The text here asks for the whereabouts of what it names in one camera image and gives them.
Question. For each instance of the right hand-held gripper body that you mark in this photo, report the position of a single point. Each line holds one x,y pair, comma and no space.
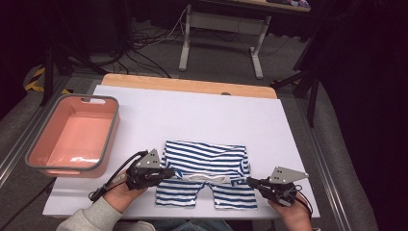
282,189

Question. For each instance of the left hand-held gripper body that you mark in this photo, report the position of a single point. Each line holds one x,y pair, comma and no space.
144,174

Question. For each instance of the blue white striped doll outfit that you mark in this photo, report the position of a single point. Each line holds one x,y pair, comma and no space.
205,160

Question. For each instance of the pink basket with grey rim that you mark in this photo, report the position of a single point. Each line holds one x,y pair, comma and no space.
77,138

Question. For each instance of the person's right hand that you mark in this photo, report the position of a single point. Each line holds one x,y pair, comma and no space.
296,218

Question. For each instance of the person's left hand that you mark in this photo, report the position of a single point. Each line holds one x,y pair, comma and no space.
122,199

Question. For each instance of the white board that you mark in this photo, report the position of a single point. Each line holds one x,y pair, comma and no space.
192,112

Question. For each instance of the black metal stand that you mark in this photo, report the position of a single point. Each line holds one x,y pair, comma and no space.
312,96

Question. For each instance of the black tripod stand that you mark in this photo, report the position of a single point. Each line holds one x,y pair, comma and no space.
48,70

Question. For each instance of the yellow black hazard tape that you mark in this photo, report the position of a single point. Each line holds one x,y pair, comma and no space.
33,83

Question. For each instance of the white metal stand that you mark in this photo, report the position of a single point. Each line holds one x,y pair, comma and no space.
224,24

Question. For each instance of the colourful cloth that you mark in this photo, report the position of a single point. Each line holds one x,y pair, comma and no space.
295,3

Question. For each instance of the aluminium rail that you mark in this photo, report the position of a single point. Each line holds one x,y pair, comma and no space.
324,166
19,144

